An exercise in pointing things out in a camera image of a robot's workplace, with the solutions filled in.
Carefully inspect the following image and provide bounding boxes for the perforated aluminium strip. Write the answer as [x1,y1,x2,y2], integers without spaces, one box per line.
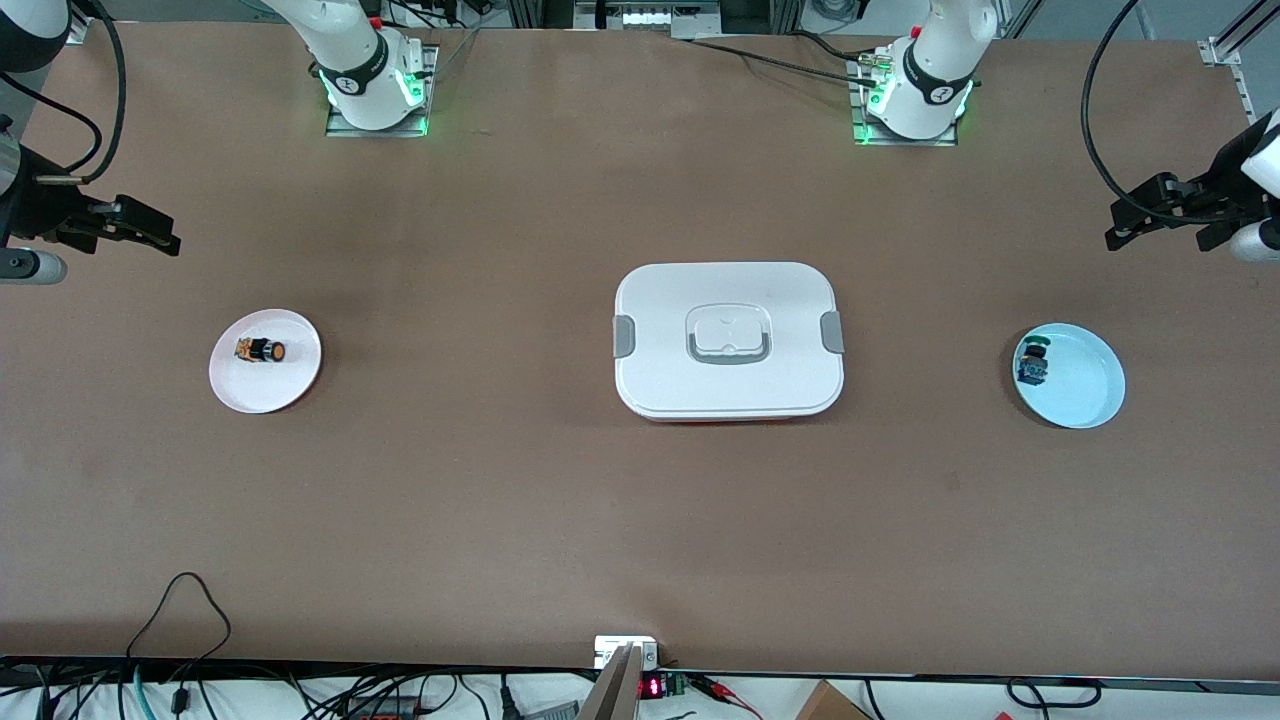
[1232,60,1263,129]

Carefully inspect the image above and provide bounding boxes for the light blue round plate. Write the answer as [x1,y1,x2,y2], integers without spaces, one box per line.
[1012,322,1127,430]

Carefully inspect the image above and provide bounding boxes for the pink round plate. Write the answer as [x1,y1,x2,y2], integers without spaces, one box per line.
[208,308,324,415]

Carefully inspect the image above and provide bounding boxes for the white lunch box lid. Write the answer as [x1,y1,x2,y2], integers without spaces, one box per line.
[612,262,846,422]

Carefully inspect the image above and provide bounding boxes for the black power strip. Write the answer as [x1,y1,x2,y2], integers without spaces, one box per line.
[340,695,426,720]

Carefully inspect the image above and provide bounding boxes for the grey device with lights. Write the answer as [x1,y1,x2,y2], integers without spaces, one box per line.
[575,0,723,39]

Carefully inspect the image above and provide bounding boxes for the brown cardboard box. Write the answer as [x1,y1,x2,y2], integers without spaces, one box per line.
[795,680,873,720]

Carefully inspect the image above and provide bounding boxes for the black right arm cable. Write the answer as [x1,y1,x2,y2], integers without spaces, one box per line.
[0,0,127,186]

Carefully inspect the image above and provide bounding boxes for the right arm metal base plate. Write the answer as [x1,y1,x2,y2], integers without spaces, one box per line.
[325,45,441,138]

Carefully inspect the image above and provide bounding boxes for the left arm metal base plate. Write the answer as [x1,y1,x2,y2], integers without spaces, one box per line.
[850,58,959,148]

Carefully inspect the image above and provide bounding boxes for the thin black looped cable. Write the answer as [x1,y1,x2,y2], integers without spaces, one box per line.
[125,572,233,663]

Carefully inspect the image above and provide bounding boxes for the black cable to arm base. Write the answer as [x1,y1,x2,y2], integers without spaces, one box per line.
[688,36,886,89]

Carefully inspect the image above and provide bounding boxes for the teal cable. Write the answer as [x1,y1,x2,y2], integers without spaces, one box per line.
[118,662,153,720]

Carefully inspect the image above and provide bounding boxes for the black coiled floor cable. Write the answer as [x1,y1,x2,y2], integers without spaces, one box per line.
[1005,678,1103,709]

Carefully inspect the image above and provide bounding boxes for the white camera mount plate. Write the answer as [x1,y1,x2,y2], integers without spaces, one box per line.
[594,636,661,669]

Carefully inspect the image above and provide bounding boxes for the red clip lead wires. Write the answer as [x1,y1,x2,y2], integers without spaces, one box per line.
[690,675,763,719]

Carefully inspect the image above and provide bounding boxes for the aluminium camera mount profile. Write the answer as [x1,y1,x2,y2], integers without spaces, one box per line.
[578,643,644,720]

